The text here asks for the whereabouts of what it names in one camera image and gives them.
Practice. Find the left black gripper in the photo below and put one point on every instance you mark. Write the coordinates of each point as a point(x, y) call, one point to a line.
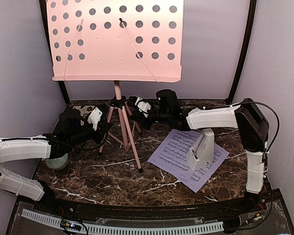
point(101, 130)

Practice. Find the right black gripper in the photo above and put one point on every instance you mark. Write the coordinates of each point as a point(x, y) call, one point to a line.
point(142, 114)

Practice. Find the pink music stand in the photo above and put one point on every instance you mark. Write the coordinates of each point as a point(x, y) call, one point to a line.
point(116, 40)

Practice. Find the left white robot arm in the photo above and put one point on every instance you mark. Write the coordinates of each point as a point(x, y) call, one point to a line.
point(37, 147)

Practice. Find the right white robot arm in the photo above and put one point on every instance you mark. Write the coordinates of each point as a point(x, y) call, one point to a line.
point(245, 117)

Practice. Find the sticker sheet card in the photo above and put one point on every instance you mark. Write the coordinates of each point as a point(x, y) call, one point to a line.
point(85, 109)

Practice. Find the green ceramic bowl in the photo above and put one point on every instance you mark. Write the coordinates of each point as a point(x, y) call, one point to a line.
point(57, 164)

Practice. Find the upper purple sheet music page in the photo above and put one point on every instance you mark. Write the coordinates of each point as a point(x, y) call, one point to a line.
point(170, 156)

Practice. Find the purple sheet music page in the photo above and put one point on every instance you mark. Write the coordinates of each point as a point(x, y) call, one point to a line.
point(170, 156)
point(201, 176)

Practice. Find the white metronome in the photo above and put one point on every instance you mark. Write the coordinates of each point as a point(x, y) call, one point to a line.
point(201, 153)

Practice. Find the lower purple sheet music page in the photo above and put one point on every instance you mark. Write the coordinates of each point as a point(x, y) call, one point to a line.
point(201, 176)

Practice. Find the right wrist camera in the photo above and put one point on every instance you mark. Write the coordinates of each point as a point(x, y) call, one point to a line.
point(167, 100)

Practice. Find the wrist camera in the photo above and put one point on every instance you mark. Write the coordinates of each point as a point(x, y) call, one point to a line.
point(167, 100)
point(69, 121)

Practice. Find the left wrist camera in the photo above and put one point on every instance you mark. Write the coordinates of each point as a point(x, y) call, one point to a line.
point(69, 121)

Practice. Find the white slotted cable duct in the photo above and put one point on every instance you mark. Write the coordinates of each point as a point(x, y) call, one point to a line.
point(73, 227)

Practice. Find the black front rail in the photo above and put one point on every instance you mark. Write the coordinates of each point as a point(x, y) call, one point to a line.
point(228, 209)

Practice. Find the right black frame post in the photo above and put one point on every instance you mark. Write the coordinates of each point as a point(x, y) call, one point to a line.
point(244, 50)

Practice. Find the black frame post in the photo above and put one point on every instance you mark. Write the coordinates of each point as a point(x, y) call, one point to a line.
point(244, 50)
point(61, 84)

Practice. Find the left black frame post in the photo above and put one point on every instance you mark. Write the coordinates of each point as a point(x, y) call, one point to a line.
point(61, 84)

